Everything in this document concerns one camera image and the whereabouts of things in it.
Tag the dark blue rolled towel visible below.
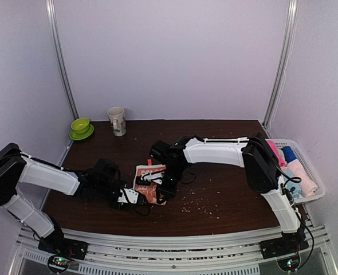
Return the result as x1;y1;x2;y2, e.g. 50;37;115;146
281;146;297;163

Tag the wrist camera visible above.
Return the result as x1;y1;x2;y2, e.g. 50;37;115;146
133;139;188;192
117;188;147;205

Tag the light pink rolled towel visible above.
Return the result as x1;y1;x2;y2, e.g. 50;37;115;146
287;159;318;197

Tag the pink microfiber towel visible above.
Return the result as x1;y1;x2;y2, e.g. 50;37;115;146
266;139;286;167

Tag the aluminium frame post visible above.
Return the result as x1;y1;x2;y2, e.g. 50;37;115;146
45;0;79;119
262;0;299;131

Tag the green plastic bowl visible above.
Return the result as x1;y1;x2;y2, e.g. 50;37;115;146
70;118;90;134

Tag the blue cartoon rolled towel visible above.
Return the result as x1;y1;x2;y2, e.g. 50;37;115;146
281;167;301;199

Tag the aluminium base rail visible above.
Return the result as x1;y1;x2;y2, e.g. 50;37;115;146
6;222;338;274

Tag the orange patterned towel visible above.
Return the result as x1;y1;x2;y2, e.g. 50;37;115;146
133;164;166;205

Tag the white plastic basket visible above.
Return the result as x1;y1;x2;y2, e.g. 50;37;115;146
271;139;326;205

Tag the right aluminium frame post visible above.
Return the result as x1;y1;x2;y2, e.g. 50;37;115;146
262;0;299;131

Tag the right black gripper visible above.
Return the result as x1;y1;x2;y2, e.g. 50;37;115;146
156;164;186;203

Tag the green plastic plate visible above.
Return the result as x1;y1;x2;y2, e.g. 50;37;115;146
69;124;95;141

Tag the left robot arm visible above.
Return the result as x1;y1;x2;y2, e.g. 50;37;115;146
0;143;130;254

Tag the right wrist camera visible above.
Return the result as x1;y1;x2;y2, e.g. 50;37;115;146
133;139;188;192

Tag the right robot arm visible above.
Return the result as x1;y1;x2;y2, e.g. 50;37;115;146
150;133;309;255

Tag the left aluminium frame post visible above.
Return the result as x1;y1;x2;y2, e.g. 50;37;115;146
45;0;79;119

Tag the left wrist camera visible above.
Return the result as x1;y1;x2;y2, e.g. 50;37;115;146
117;188;147;205

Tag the beige ceramic mug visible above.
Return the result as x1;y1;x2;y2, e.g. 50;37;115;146
107;107;127;137

